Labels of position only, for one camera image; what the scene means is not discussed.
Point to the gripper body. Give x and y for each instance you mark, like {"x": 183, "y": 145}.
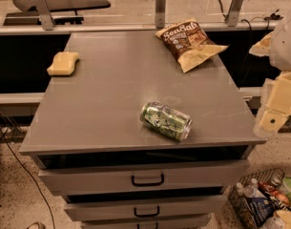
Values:
{"x": 285, "y": 50}

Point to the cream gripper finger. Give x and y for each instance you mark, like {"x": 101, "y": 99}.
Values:
{"x": 263, "y": 47}

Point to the brown sea salt chip bag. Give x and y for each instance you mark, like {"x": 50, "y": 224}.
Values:
{"x": 189, "y": 44}

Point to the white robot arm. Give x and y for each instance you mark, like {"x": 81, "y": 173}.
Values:
{"x": 280, "y": 56}

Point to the blue snack bag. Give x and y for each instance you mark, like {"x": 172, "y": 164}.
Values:
{"x": 261, "y": 208}

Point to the yellow sponge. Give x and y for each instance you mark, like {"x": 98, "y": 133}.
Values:
{"x": 63, "y": 63}

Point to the green snack package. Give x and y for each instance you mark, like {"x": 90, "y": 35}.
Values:
{"x": 286, "y": 187}

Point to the red snack package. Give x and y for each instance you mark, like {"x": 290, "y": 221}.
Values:
{"x": 271, "y": 190}

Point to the clear water bottle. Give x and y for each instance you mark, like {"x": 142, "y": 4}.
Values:
{"x": 251, "y": 190}

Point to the green soda can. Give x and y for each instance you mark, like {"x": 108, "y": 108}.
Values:
{"x": 166, "y": 121}

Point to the grey drawer cabinet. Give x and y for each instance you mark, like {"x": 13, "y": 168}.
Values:
{"x": 130, "y": 141}

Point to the black office chair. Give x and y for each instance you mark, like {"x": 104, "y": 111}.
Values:
{"x": 28, "y": 14}

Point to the wire basket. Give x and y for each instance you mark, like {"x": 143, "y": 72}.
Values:
{"x": 238, "y": 199}

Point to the middle metal bracket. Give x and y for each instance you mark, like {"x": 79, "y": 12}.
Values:
{"x": 160, "y": 9}

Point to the middle drawer black handle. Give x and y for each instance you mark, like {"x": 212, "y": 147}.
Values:
{"x": 146, "y": 213}

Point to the drawer black handle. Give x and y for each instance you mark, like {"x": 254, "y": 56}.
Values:
{"x": 146, "y": 213}
{"x": 151, "y": 225}
{"x": 138, "y": 181}

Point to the top drawer black handle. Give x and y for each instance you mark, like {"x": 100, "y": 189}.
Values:
{"x": 138, "y": 181}

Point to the bottom drawer black handle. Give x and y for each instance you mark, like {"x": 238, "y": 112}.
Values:
{"x": 151, "y": 225}

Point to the left metal bracket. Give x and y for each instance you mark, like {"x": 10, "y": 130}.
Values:
{"x": 46, "y": 20}

